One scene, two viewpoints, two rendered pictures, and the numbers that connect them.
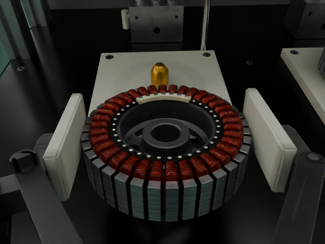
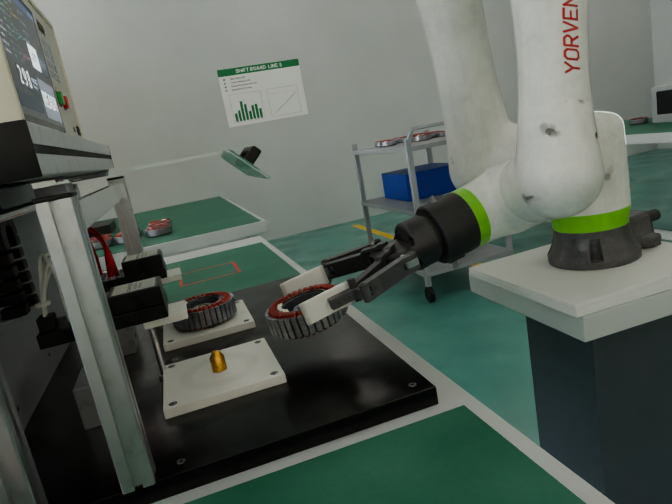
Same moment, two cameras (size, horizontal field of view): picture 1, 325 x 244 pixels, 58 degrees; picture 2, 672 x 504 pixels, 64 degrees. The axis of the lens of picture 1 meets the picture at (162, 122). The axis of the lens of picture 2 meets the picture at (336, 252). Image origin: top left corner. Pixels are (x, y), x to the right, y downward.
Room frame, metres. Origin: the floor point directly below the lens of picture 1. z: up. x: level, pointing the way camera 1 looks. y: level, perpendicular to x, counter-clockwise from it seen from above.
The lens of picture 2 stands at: (0.25, 0.71, 1.06)
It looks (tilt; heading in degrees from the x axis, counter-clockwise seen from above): 12 degrees down; 257
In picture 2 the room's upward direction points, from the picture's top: 11 degrees counter-clockwise
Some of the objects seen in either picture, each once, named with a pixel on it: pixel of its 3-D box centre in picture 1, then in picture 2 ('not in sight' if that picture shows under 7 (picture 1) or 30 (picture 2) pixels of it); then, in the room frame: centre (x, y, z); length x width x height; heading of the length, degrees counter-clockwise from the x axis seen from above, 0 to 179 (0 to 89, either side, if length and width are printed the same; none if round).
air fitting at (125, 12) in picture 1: (126, 20); not in sight; (0.41, 0.05, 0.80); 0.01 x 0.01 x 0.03; 2
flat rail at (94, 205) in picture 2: not in sight; (101, 200); (0.38, -0.11, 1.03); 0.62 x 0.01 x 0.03; 92
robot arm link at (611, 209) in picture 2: not in sight; (576, 170); (-0.37, -0.08, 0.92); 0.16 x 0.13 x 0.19; 134
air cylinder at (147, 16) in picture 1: (156, 17); (104, 391); (0.42, 0.01, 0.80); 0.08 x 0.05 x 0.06; 92
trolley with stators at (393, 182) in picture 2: not in sight; (429, 202); (-1.19, -2.50, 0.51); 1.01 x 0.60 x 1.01; 92
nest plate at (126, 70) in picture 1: (159, 88); (220, 373); (0.27, 0.00, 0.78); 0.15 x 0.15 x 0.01; 2
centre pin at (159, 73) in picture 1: (159, 74); (217, 360); (0.27, 0.00, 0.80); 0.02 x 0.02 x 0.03
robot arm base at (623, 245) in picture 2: not in sight; (613, 232); (-0.44, -0.08, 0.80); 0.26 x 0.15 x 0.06; 10
